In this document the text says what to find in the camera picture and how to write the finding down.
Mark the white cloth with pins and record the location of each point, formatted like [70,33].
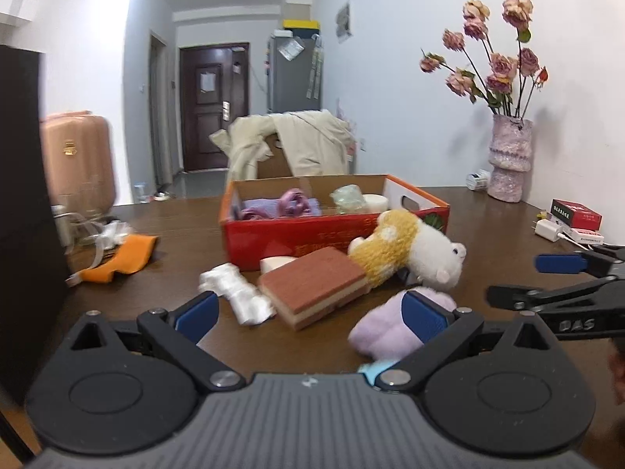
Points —
[249,305]

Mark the orange cloth pouch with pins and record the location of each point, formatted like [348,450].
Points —
[131,257]

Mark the white small table device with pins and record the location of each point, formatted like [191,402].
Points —
[478,181]

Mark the brown wooden chair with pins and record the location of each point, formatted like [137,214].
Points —
[276,166]

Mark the yellow box on fridge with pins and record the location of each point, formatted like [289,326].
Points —
[297,24]

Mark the black paper bag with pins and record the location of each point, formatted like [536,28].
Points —
[33,267]

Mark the light purple plush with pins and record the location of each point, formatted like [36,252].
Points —
[382,334]

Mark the pale green soft block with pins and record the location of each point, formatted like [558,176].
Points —
[349,200]

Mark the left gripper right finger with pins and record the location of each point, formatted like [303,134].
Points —
[504,389]

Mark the beige coat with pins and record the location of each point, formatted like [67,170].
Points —
[314,143]

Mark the pink suitcase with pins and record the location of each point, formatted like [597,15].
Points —
[78,162]

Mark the pink textured vase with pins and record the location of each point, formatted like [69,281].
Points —
[510,153]

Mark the wall electrical panel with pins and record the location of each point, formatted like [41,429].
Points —
[344,22]

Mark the white power adapter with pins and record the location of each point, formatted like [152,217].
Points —
[549,230]

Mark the brown layered sponge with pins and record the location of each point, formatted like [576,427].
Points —
[312,286]

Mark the yellow white plush toy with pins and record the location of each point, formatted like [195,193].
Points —
[401,240]

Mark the red small box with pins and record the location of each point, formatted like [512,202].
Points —
[576,215]

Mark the white flat box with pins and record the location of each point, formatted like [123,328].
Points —
[584,237]

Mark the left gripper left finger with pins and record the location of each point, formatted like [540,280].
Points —
[119,387]

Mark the dried pink rose bouquet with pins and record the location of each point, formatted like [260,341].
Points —
[509,85]

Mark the dark brown entrance door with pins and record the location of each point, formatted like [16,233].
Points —
[214,91]

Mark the lavender knitted cloth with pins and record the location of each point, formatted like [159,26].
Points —
[263,208]

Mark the pink purple fabric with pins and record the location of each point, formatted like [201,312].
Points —
[294,203]

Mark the grey refrigerator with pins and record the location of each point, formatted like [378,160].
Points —
[294,71]

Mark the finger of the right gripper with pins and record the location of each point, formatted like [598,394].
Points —
[599,262]
[599,300]

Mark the red cardboard box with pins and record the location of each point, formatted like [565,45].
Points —
[247,242]

